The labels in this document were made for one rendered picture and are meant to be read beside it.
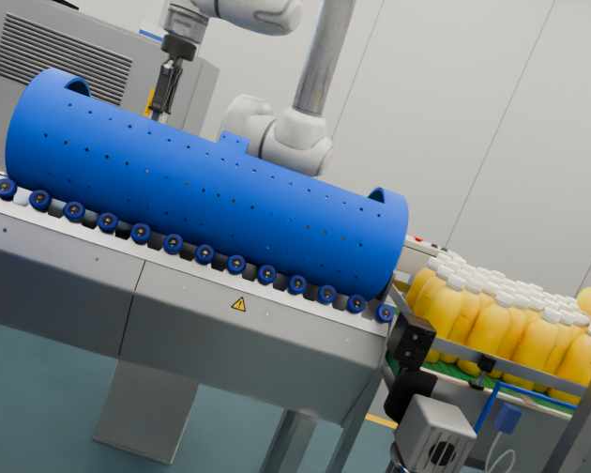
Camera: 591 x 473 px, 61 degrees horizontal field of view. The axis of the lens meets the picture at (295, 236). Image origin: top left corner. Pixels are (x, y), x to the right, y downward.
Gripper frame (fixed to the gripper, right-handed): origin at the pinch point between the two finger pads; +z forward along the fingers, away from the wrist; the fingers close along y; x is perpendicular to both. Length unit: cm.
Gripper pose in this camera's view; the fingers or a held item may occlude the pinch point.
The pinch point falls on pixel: (155, 127)
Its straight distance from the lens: 123.6
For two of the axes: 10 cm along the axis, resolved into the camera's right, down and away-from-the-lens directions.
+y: 0.5, 2.4, -9.7
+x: 9.4, 3.2, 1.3
